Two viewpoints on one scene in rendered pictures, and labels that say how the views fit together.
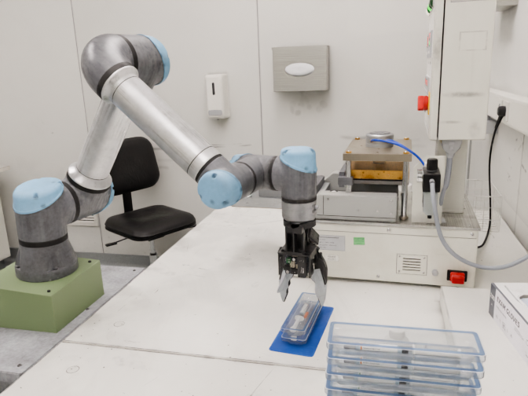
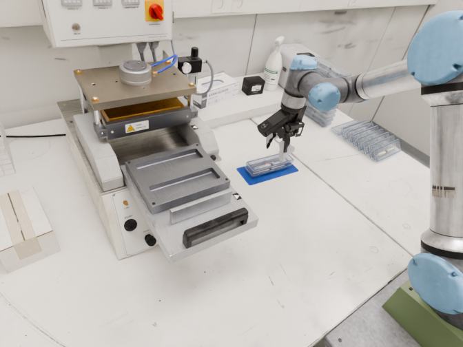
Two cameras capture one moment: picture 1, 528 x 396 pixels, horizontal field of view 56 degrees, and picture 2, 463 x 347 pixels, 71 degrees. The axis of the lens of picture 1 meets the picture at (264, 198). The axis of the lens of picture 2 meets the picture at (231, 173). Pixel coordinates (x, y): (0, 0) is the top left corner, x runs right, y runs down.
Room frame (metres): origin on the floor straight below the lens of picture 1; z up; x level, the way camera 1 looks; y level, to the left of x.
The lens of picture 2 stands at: (1.90, 0.34, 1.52)
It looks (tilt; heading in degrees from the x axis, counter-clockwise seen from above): 41 degrees down; 214
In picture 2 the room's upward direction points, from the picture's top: 11 degrees clockwise
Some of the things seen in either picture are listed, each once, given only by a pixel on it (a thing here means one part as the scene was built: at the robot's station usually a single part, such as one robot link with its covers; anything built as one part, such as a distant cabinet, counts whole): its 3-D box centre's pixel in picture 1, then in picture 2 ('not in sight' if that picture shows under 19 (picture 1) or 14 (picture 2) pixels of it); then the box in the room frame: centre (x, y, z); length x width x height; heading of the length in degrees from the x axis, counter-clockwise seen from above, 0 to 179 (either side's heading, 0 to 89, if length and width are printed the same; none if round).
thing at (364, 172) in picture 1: (378, 160); (140, 93); (1.41, -0.34, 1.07); 0.22 x 0.17 x 0.10; 164
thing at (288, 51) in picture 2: not in sight; (295, 67); (0.40, -0.40, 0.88); 0.25 x 0.20 x 0.17; 70
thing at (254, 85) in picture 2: not in sight; (253, 85); (0.67, -0.46, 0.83); 0.09 x 0.06 x 0.07; 159
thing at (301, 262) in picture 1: (298, 246); (289, 120); (1.01, -0.07, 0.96); 0.09 x 0.08 x 0.12; 160
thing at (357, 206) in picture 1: (347, 205); (192, 129); (1.31, -0.23, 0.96); 0.26 x 0.05 x 0.07; 74
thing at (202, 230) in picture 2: not in sight; (216, 226); (1.54, 0.09, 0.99); 0.15 x 0.02 x 0.04; 164
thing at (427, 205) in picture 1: (427, 185); (187, 71); (1.17, -0.40, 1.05); 0.15 x 0.05 x 0.15; 164
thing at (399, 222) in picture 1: (390, 207); (135, 129); (1.41, -0.37, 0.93); 0.46 x 0.35 x 0.01; 74
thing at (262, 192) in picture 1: (293, 185); (178, 174); (1.49, -0.09, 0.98); 0.20 x 0.17 x 0.03; 164
